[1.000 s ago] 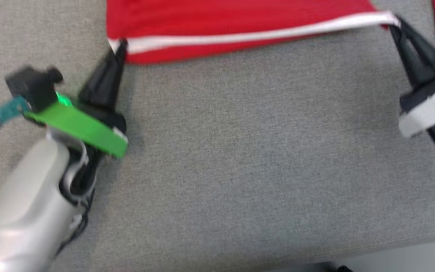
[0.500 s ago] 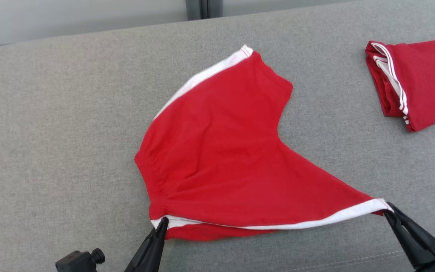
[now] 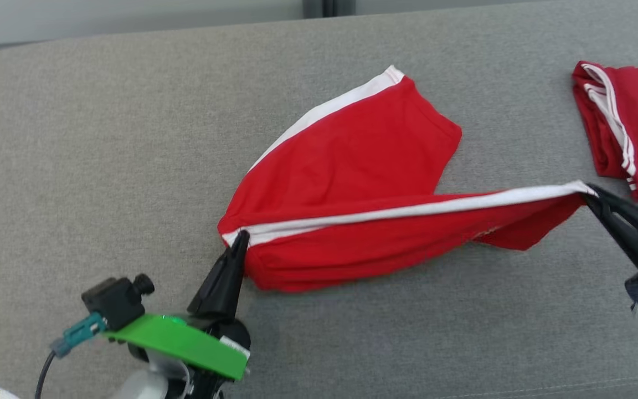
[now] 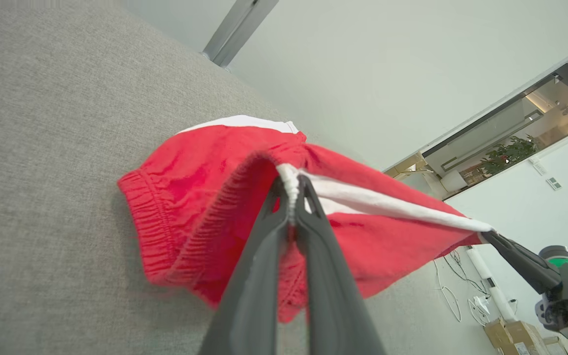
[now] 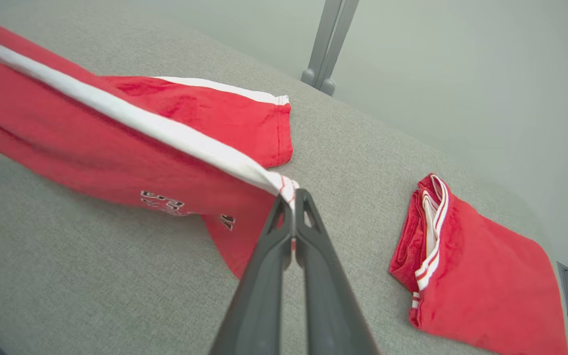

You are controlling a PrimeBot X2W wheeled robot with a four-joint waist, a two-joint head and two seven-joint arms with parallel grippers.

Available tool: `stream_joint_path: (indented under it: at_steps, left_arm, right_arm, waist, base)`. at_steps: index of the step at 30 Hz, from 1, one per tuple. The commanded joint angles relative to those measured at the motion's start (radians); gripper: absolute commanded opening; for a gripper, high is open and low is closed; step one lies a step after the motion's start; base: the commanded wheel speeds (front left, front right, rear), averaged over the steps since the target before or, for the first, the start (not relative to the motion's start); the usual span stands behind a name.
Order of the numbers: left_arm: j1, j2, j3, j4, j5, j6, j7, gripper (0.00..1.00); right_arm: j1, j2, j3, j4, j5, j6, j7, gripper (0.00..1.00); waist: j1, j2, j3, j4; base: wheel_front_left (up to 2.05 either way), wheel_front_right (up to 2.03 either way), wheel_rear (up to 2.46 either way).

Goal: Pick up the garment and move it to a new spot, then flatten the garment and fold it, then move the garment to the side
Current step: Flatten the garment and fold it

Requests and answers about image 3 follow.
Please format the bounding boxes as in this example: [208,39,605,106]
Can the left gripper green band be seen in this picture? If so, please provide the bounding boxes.
[103,230,251,382]

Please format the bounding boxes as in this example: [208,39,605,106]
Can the red shorts white side band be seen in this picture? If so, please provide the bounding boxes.
[218,65,598,293]

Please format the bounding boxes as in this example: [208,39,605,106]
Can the left camera cable teal connector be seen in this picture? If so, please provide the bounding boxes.
[34,312,108,399]

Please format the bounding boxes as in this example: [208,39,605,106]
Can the grey upright post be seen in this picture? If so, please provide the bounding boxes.
[302,0,356,19]

